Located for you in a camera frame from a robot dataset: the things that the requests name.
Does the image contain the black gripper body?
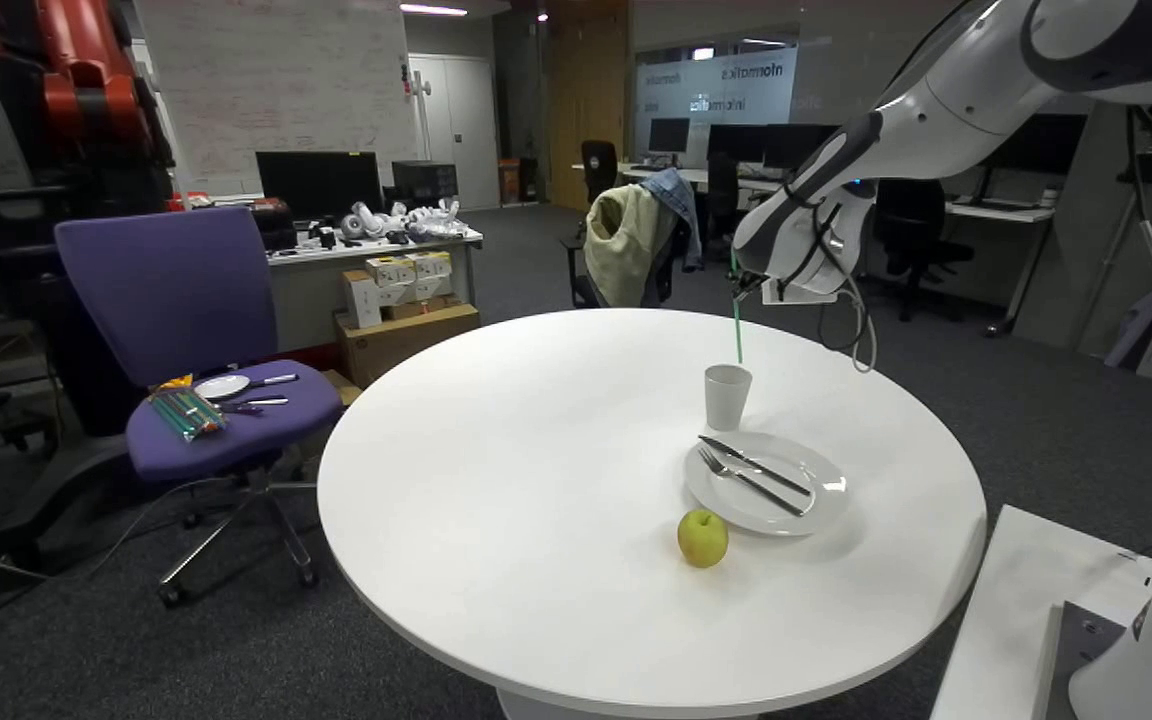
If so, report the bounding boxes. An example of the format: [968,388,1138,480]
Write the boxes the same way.
[733,197,819,291]

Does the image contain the white robot base platform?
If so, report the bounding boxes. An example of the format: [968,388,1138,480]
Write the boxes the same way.
[926,500,1152,720]

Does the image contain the green straw bundle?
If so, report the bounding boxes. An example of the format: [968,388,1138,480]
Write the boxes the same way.
[142,383,226,446]

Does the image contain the blue garment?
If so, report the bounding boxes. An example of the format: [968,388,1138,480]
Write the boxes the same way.
[639,166,707,270]

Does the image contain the beige jacket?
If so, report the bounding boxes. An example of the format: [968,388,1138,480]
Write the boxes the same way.
[581,178,667,312]

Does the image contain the white mug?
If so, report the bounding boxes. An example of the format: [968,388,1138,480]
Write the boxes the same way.
[700,360,761,436]

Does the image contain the black office chair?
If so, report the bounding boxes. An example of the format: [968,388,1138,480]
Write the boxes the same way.
[864,175,980,329]

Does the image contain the black chair with jacket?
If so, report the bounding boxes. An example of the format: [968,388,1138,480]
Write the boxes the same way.
[561,197,688,312]

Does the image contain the black knife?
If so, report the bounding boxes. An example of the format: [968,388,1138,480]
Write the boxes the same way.
[697,429,819,502]

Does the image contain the black fork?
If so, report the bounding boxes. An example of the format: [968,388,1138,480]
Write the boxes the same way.
[690,443,811,522]

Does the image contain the white office desk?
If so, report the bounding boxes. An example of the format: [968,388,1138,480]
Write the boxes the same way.
[940,197,1062,338]

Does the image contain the white plate with utensils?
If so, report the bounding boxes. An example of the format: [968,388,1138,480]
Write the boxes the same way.
[681,425,860,542]

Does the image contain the yellow-red apple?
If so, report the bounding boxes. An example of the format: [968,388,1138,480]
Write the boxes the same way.
[671,502,736,570]

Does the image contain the pale yellow package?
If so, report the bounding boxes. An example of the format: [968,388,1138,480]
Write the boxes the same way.
[392,248,459,314]
[340,257,404,331]

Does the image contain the small black monitor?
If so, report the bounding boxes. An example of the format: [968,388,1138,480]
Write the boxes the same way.
[388,155,462,211]

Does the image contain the white parts pile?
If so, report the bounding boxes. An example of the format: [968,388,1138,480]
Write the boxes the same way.
[333,197,476,248]

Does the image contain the cardboard box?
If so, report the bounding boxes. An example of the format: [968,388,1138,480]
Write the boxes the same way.
[333,300,484,391]

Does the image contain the white cluttered desk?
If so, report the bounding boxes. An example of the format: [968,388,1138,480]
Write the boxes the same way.
[255,221,486,356]

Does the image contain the large black monitor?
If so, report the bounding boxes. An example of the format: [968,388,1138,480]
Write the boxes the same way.
[253,147,388,229]

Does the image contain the grey base mounting plate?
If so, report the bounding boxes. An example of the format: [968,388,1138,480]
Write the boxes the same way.
[1041,596,1138,720]

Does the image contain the small white plate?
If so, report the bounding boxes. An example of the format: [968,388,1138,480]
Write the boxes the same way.
[188,366,255,404]

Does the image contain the purple office chair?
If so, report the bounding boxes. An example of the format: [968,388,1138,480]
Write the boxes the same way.
[46,203,347,610]

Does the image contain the red robot machine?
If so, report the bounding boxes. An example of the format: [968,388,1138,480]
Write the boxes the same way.
[0,0,184,221]

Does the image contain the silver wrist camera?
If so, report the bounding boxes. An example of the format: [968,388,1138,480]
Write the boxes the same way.
[754,269,864,312]

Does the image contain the black cable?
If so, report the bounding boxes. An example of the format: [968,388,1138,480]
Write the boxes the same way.
[799,197,871,352]

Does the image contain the grey cable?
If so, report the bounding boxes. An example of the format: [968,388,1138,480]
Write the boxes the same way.
[844,260,883,375]

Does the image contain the white table pedestal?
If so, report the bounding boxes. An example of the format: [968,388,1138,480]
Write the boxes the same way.
[491,678,754,720]

